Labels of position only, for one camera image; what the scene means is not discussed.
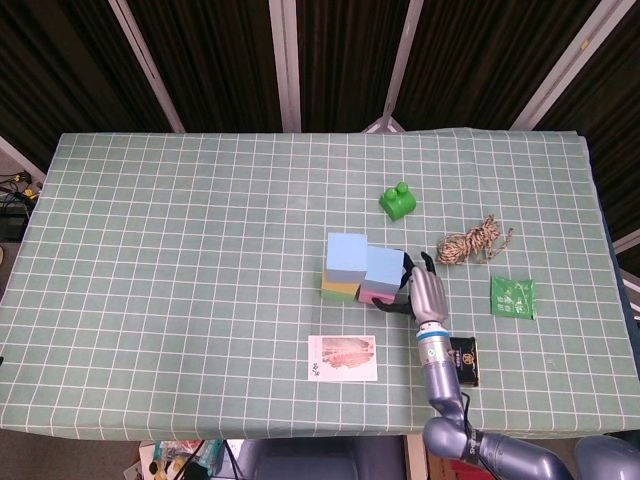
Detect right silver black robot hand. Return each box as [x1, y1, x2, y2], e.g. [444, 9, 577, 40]
[372, 251, 449, 325]

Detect light blue foam cube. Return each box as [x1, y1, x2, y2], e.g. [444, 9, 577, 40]
[363, 245, 406, 297]
[326, 232, 370, 286]

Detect pink foam cube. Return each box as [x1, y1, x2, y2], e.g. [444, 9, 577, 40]
[357, 287, 399, 305]

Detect blue-grey robot shoulder shell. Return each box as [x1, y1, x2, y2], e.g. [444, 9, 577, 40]
[573, 433, 640, 480]

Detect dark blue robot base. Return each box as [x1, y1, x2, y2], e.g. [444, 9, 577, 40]
[238, 438, 404, 480]

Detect black gold meat tin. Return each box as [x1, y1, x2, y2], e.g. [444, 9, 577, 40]
[448, 336, 481, 389]

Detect green sachet packet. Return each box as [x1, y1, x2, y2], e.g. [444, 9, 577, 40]
[489, 274, 538, 320]

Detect yellow foam cube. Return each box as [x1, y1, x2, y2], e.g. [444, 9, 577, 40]
[321, 272, 362, 295]

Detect green studded toy brick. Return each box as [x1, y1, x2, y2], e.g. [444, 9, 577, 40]
[378, 183, 419, 222]

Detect white picture postcard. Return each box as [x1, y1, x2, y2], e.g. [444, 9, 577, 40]
[306, 334, 378, 384]

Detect white table leg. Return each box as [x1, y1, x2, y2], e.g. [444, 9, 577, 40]
[403, 433, 427, 480]

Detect green checked tablecloth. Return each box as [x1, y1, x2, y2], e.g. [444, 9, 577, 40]
[0, 127, 640, 444]

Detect colourful snack bags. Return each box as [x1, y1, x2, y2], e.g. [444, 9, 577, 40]
[138, 439, 237, 480]

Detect dark brown curtain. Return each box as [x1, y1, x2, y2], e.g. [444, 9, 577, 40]
[0, 0, 640, 241]

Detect beige braided rope bundle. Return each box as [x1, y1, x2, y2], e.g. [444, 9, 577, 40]
[435, 214, 515, 266]

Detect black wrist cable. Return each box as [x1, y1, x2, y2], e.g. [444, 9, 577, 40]
[451, 349, 482, 454]

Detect white frame post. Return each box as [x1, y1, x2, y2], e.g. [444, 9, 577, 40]
[360, 0, 427, 134]
[512, 0, 617, 132]
[108, 0, 187, 134]
[268, 0, 304, 134]

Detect floor cable clutter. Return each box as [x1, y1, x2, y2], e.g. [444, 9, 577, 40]
[0, 169, 42, 241]

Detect white side frame bar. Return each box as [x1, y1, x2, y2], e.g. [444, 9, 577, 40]
[0, 133, 49, 177]

